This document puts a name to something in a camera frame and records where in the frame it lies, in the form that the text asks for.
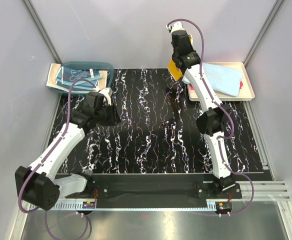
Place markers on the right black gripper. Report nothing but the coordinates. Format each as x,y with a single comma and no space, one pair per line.
190,49

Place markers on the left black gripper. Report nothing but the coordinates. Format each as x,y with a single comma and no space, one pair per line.
114,119

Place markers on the yellow bear towel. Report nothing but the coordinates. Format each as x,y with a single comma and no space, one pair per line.
176,70

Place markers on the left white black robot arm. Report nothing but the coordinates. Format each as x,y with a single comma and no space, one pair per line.
37,184

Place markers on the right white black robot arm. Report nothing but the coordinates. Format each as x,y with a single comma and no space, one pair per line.
212,122

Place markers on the pink folded towel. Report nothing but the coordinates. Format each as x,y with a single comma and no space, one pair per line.
241,85

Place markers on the blue beige patterned towel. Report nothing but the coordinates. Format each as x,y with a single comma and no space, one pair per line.
61,78

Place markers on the black marble pattern mat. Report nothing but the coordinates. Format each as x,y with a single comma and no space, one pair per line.
157,133

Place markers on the light blue folded towel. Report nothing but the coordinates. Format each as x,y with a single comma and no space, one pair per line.
222,79

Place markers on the teal plastic basket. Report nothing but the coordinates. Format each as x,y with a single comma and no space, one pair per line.
95,65

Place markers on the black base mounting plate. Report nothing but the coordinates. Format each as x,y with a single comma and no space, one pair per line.
156,191

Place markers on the white plastic tray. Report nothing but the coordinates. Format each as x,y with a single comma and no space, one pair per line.
246,93

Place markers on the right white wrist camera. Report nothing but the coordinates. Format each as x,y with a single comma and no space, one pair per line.
176,26

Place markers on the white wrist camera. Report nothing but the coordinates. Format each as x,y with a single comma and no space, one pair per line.
176,26
107,92

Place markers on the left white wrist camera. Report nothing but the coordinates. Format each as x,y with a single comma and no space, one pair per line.
107,92

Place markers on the slotted aluminium cable rail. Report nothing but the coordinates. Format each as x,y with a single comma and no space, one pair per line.
75,204

